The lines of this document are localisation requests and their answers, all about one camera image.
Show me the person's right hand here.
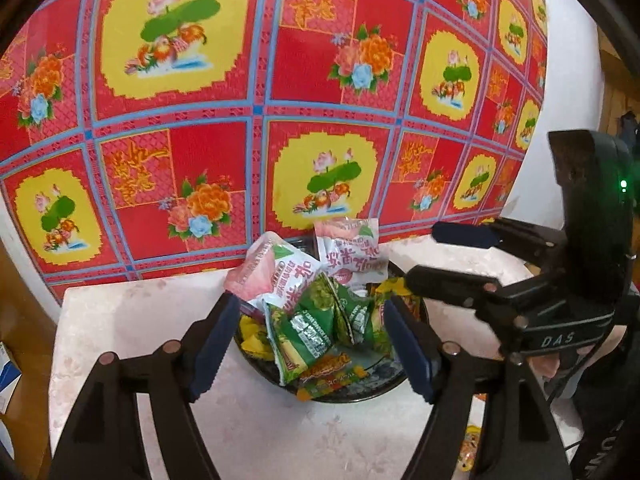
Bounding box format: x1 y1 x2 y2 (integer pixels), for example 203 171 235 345
529 325 640 379

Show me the green pea snack packet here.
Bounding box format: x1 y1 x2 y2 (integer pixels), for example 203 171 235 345
327 277 396 361
262 280 337 386

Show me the red printed floral cloth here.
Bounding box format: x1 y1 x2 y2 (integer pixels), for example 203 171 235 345
0 0 551 291

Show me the dark patterned plate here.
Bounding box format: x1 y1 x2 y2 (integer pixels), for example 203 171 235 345
232 232 428 403

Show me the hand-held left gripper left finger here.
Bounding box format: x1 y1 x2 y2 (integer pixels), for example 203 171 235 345
47 291 242 480

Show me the white spouted pouch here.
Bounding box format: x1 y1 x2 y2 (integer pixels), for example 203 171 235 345
223 231 323 331
313 216 391 288

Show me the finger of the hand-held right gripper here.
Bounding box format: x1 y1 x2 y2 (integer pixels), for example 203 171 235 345
431 217 569 262
405 265 569 357

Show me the burger gummy packet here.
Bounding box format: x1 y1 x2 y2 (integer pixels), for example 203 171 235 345
295 351 373 402

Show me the yellow cartoon packet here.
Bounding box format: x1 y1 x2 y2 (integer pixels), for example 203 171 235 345
457 425 485 472

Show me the small blue white carton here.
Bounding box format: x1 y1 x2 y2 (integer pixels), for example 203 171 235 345
0 342 23 416

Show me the black printed strap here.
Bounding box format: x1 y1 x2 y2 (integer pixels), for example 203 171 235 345
570 410 640 480

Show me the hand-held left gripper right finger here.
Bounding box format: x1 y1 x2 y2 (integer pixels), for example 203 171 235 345
383 294 577 480

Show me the wooden door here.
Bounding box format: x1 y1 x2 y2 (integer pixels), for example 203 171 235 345
597 25 640 161

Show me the black cable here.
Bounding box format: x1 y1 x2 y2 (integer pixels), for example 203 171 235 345
545 345 616 403

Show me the wooden cabinet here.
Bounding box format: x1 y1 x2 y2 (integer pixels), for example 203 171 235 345
0 255 63 356

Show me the yellow green snack packet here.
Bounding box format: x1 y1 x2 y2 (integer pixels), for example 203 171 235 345
239 312 276 361
375 277 421 321

